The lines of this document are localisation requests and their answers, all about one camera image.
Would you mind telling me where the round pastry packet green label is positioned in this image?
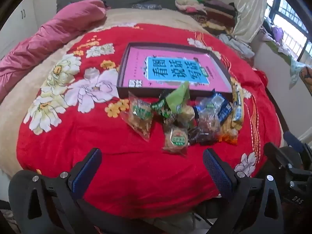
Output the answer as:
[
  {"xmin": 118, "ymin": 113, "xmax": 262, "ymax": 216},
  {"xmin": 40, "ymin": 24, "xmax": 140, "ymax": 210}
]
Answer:
[{"xmin": 162, "ymin": 124, "xmax": 189, "ymax": 158}]

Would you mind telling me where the purple cloth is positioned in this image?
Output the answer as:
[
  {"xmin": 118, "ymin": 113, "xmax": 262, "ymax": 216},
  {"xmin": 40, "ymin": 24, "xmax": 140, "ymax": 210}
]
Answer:
[{"xmin": 271, "ymin": 26, "xmax": 284, "ymax": 41}]

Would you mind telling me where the orange patterned cloth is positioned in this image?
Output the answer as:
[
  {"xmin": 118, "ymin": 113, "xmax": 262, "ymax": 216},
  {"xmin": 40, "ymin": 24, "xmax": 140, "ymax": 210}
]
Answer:
[{"xmin": 299, "ymin": 65, "xmax": 312, "ymax": 95}]

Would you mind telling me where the blue snack packet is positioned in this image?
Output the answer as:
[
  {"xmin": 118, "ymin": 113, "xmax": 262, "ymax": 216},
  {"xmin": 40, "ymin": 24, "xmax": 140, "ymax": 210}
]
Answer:
[{"xmin": 210, "ymin": 90, "xmax": 233, "ymax": 123}]

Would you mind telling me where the orange cracker packet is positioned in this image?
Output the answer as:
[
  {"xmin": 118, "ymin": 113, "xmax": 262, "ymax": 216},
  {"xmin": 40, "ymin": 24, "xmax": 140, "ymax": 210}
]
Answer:
[{"xmin": 217, "ymin": 119, "xmax": 240, "ymax": 145}]

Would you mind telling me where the white hanging cloth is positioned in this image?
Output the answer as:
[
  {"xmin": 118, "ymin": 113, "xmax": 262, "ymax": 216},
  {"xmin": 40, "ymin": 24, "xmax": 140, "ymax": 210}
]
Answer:
[{"xmin": 289, "ymin": 58, "xmax": 305, "ymax": 89}]

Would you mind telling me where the white wardrobe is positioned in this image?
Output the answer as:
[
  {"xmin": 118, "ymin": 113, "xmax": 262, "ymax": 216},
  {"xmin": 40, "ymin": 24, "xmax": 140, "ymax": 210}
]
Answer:
[{"xmin": 0, "ymin": 0, "xmax": 37, "ymax": 59}]

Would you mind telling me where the red floral blanket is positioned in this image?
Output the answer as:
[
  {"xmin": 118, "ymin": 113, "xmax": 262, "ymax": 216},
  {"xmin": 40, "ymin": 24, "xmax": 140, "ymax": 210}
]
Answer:
[{"xmin": 16, "ymin": 23, "xmax": 284, "ymax": 218}]

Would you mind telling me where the clear pastry packet green label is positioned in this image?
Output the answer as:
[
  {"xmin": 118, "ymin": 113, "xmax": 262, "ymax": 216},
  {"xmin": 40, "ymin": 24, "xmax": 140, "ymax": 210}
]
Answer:
[{"xmin": 121, "ymin": 91, "xmax": 154, "ymax": 142}]

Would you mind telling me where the dark wooden bed frame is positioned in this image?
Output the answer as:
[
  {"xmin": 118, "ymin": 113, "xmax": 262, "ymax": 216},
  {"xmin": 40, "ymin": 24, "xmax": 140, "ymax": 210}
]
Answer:
[{"xmin": 265, "ymin": 86, "xmax": 289, "ymax": 133}]

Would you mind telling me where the yellow stick snack packet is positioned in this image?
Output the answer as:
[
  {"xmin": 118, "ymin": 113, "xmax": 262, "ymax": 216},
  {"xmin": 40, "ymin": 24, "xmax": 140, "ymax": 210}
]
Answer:
[{"xmin": 230, "ymin": 82, "xmax": 245, "ymax": 129}]

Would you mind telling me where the grey-blue cloth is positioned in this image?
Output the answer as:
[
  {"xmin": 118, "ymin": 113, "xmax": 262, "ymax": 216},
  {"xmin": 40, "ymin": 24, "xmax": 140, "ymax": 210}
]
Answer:
[{"xmin": 218, "ymin": 33, "xmax": 255, "ymax": 59}]

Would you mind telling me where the clear packet dark brown snack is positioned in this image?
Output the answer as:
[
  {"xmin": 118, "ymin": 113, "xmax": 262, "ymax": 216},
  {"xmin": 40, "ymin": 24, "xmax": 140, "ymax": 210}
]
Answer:
[{"xmin": 195, "ymin": 97, "xmax": 222, "ymax": 147}]

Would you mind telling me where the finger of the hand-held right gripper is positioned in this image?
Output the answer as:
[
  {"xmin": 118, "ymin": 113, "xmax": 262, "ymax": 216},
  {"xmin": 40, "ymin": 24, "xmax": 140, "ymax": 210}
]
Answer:
[
  {"xmin": 283, "ymin": 131, "xmax": 312, "ymax": 153},
  {"xmin": 264, "ymin": 142, "xmax": 304, "ymax": 175}
]

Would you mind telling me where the pink book with blue label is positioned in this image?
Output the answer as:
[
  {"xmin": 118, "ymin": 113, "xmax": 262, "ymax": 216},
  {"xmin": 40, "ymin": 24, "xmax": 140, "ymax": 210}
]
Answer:
[{"xmin": 122, "ymin": 46, "xmax": 231, "ymax": 93}]

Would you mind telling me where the dark patterned pillow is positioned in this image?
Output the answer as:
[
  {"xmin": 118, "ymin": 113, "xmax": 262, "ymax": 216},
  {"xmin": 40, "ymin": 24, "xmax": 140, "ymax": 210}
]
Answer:
[{"xmin": 132, "ymin": 3, "xmax": 162, "ymax": 10}]

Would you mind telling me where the light green candy packet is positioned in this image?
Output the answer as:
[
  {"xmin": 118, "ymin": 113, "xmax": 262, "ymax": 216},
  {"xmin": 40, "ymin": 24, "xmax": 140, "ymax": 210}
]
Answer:
[{"xmin": 166, "ymin": 81, "xmax": 195, "ymax": 122}]

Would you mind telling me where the red plastic bag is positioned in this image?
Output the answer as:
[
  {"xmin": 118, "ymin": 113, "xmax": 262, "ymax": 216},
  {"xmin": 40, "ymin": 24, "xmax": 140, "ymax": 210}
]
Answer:
[{"xmin": 253, "ymin": 69, "xmax": 269, "ymax": 86}]

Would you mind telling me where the pile of folded clothes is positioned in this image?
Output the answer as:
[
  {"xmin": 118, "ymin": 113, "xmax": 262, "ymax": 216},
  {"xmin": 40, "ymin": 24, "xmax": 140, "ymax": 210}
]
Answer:
[{"xmin": 175, "ymin": 0, "xmax": 238, "ymax": 36}]

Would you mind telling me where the window with dark frame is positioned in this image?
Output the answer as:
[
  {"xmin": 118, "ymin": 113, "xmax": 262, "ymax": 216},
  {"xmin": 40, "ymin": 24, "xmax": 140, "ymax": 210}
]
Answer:
[{"xmin": 264, "ymin": 0, "xmax": 312, "ymax": 64}]

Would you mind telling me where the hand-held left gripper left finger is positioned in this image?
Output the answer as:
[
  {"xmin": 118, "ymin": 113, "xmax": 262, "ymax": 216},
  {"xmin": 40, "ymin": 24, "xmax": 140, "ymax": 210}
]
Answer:
[{"xmin": 24, "ymin": 147, "xmax": 103, "ymax": 234}]

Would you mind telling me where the cream curtain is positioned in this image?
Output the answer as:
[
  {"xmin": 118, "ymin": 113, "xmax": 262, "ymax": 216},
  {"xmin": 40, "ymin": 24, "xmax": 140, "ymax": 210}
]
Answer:
[{"xmin": 231, "ymin": 0, "xmax": 270, "ymax": 43}]

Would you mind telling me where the dark grey shallow box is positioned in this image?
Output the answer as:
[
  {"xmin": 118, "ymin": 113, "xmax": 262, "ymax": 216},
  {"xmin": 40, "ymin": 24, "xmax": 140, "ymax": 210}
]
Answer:
[{"xmin": 116, "ymin": 42, "xmax": 233, "ymax": 100}]

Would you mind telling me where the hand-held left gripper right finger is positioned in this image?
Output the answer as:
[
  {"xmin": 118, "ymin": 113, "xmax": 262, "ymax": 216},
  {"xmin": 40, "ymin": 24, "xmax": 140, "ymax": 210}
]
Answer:
[{"xmin": 203, "ymin": 148, "xmax": 284, "ymax": 234}]

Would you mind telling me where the pink quilt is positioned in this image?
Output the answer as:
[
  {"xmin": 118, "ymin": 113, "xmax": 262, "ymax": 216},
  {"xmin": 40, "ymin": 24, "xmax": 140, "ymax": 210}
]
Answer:
[{"xmin": 0, "ymin": 0, "xmax": 106, "ymax": 103}]

